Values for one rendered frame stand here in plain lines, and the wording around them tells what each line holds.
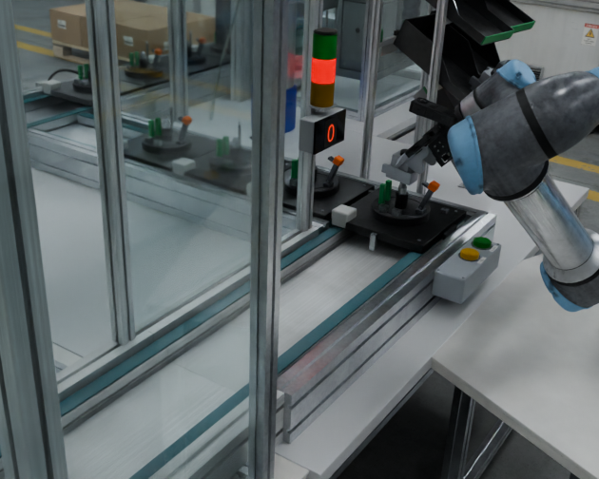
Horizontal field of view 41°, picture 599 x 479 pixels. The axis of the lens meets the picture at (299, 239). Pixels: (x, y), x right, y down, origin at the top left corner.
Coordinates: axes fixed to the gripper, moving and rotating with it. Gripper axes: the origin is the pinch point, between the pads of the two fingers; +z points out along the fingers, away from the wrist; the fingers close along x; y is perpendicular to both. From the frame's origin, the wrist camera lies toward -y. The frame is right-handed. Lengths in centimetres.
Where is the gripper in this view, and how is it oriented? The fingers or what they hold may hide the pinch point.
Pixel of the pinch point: (402, 159)
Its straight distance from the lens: 187.6
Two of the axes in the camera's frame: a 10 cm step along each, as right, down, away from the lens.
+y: 6.0, 8.0, -0.7
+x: 5.6, -3.5, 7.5
